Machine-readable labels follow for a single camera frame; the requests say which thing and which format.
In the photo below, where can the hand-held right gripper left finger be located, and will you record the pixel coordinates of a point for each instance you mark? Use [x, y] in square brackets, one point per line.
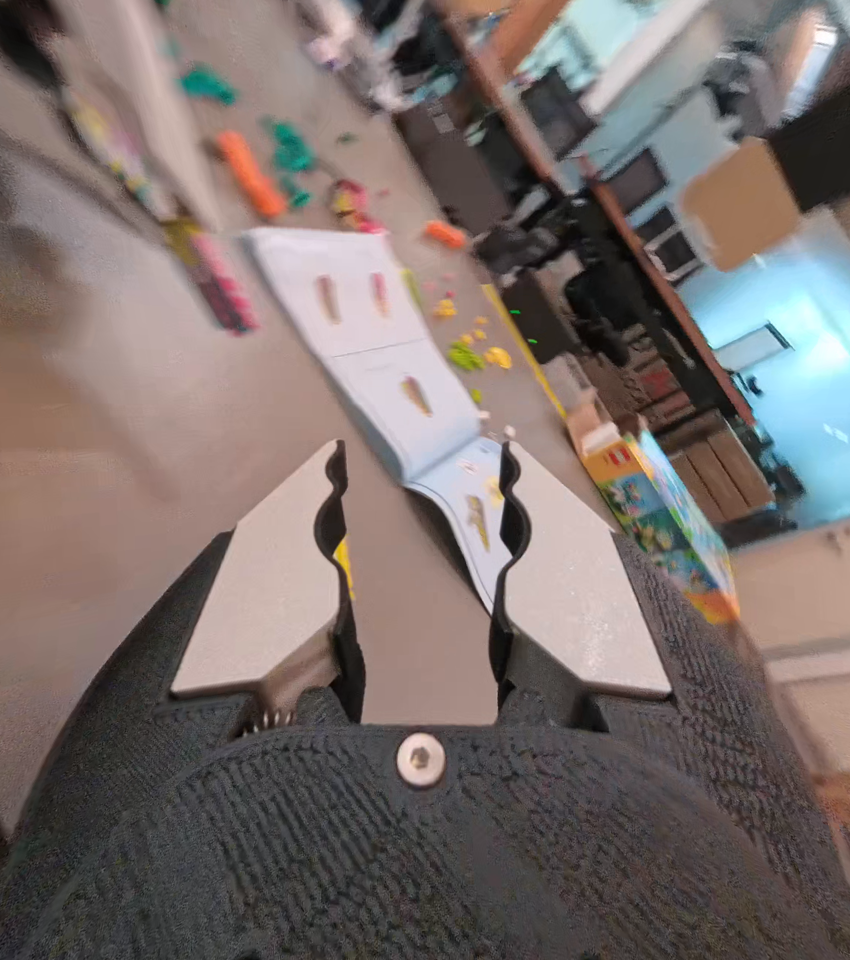
[260, 600]

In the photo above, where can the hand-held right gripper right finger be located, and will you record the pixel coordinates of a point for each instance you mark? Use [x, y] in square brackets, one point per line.
[582, 600]

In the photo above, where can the colourful cardboard toy box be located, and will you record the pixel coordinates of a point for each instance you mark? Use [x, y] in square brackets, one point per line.
[657, 510]

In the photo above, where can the stack of brown cardboard boxes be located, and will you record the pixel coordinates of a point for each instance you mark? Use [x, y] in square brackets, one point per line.
[717, 465]

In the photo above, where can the pale door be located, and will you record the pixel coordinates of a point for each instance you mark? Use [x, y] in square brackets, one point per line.
[830, 585]

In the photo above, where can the yellow tape strip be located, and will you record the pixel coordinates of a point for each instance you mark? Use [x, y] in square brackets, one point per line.
[526, 352]

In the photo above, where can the scattered small yellow lime bricks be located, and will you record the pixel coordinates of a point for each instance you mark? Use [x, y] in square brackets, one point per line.
[470, 352]

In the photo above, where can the black rounded power box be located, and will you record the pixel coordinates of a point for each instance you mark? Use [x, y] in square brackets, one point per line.
[541, 315]

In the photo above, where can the light blue instruction booklet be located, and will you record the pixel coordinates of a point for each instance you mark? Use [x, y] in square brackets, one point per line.
[365, 330]

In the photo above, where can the black office chair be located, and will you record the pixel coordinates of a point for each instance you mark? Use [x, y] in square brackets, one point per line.
[612, 292]

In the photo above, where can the pink yellow brick assembly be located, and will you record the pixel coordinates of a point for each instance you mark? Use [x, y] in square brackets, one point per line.
[218, 281]

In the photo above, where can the lime curved brick piece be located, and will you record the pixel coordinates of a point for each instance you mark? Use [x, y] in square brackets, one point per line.
[411, 289]

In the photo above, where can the black charger box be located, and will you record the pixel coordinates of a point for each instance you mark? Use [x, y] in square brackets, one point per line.
[507, 247]

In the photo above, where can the black computer monitor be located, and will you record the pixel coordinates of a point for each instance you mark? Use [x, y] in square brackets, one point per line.
[556, 112]
[672, 244]
[636, 182]

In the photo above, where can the long wooden desk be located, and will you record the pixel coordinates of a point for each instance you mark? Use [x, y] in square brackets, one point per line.
[620, 225]

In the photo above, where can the small orange brick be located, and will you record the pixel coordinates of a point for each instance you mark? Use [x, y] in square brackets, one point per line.
[445, 234]

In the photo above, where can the teal leaf brick piece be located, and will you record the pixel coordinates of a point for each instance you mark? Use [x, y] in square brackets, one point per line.
[291, 146]
[297, 195]
[207, 85]

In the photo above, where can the dark red pink brick bird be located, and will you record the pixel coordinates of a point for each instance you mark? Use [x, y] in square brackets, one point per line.
[353, 204]

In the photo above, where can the orange brick separator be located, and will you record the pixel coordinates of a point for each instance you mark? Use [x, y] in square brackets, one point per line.
[252, 176]

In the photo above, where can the black laptop case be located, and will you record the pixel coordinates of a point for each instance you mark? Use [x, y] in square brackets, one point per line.
[443, 165]

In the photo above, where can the black square panel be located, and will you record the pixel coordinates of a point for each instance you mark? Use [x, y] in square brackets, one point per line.
[834, 146]

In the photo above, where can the wooden pillar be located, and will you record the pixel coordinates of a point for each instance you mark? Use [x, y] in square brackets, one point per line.
[533, 30]

